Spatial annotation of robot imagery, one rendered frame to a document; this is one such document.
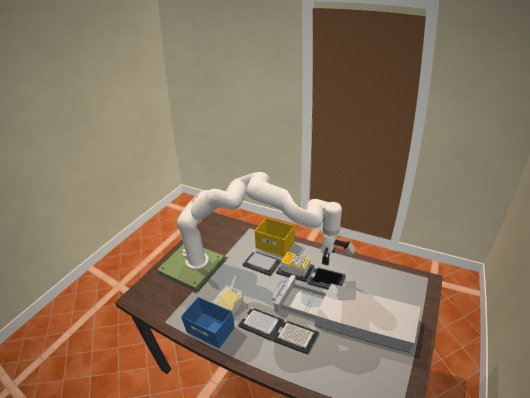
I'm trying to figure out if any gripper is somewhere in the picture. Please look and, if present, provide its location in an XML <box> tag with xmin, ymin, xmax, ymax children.
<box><xmin>321</xmin><ymin>232</ymin><xmax>339</xmax><ymax>266</ymax></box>

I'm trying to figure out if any blue open-top bin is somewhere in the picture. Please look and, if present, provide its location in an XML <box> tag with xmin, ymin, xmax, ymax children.
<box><xmin>181</xmin><ymin>297</ymin><xmax>235</xmax><ymax>348</ymax></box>

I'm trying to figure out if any light grey bench mat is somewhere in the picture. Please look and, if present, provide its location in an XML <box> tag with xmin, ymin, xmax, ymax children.
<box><xmin>165</xmin><ymin>228</ymin><xmax>428</xmax><ymax>398</ymax></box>

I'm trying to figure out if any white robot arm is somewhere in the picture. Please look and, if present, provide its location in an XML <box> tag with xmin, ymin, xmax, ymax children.
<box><xmin>177</xmin><ymin>172</ymin><xmax>342</xmax><ymax>269</ymax></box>

